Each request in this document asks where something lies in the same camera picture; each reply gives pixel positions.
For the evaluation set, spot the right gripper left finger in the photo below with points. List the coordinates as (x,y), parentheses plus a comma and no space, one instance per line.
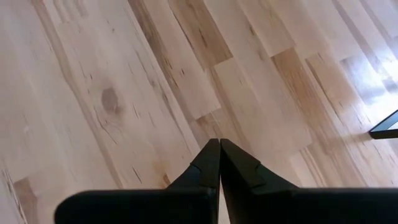
(140,207)

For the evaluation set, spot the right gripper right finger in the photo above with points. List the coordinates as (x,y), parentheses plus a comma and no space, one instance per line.
(311,207)

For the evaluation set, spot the wooden shelf black legs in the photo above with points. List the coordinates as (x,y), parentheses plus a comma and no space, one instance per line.
(387,132)

